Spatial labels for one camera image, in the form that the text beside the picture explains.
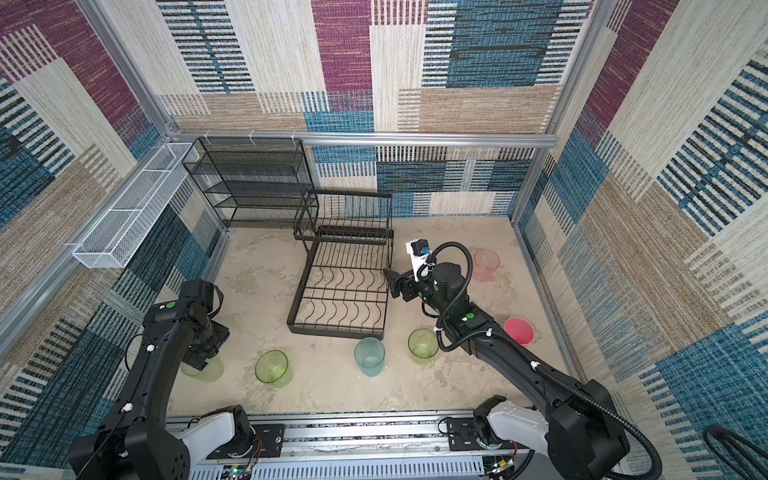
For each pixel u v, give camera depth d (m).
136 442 0.37
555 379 0.43
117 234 0.72
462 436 0.73
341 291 0.99
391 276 0.70
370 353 0.80
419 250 0.65
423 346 0.87
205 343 0.64
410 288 0.69
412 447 0.73
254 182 1.10
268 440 0.75
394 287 0.70
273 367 0.85
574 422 0.40
